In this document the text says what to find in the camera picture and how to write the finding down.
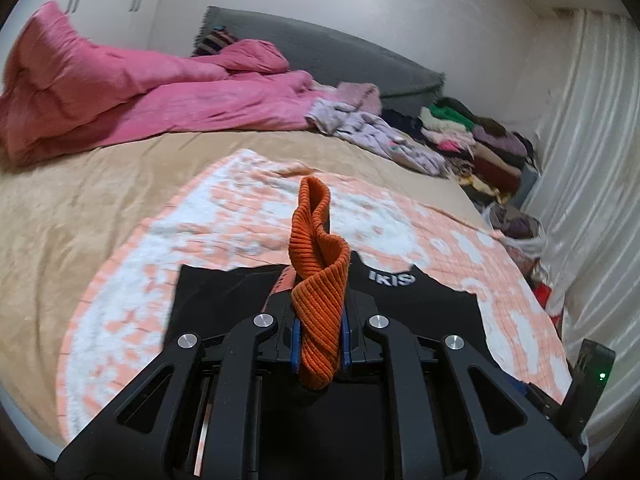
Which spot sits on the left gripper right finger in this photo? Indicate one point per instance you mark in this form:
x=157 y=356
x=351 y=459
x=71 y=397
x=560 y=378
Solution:
x=451 y=413

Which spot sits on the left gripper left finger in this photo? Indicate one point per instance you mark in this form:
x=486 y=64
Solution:
x=189 y=414

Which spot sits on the black sweater with orange print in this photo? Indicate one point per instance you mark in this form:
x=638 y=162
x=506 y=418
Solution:
x=321 y=270

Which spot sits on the stack of folded clothes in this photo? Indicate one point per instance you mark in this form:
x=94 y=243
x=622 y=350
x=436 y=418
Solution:
x=495 y=167

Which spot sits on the lilac crumpled clothes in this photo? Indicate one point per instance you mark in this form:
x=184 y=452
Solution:
x=352 y=113

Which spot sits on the white curtain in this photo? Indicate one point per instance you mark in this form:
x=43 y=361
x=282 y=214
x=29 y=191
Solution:
x=587 y=198

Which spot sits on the peach and white blanket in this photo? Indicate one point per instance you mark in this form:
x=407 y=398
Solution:
x=237 y=212

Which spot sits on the beige bed cover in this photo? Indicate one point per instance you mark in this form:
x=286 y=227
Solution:
x=61 y=220

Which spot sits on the pink quilt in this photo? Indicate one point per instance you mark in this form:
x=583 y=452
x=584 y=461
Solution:
x=63 y=94

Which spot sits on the striped dark pillow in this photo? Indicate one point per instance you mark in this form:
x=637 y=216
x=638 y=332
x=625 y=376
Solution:
x=213 y=41

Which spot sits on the grey headboard cover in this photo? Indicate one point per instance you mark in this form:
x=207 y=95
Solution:
x=332 y=56

